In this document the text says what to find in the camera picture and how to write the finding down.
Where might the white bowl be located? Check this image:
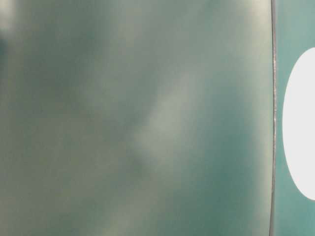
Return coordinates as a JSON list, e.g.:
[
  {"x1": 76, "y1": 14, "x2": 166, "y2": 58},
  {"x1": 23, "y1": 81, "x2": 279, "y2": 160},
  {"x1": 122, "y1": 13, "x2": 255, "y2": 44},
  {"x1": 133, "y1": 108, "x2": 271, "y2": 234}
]
[{"x1": 282, "y1": 48, "x2": 315, "y2": 200}]

